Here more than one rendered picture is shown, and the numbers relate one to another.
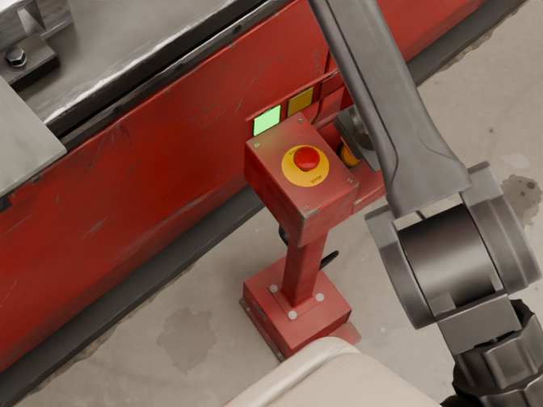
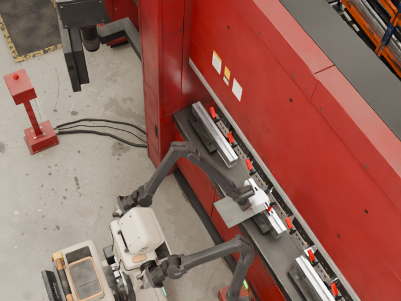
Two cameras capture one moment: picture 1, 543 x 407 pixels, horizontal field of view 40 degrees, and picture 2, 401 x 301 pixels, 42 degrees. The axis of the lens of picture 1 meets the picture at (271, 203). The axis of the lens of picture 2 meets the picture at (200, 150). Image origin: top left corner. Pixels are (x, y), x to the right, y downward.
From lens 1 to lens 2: 2.34 m
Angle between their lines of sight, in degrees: 44
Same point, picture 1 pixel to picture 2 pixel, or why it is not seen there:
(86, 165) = not seen: hidden behind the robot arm
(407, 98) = (196, 257)
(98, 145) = not seen: hidden behind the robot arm
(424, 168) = (185, 259)
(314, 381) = (158, 233)
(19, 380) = (217, 240)
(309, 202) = (222, 291)
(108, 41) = (268, 246)
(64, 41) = (270, 236)
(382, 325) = not seen: outside the picture
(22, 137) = (232, 220)
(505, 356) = (159, 267)
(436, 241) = (175, 260)
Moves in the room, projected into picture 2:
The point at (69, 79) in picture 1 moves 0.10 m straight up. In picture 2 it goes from (258, 236) to (261, 230)
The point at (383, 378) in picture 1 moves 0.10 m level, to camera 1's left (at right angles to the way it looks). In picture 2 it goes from (156, 238) to (162, 221)
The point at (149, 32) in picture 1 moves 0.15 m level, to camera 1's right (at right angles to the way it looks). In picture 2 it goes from (270, 256) to (264, 280)
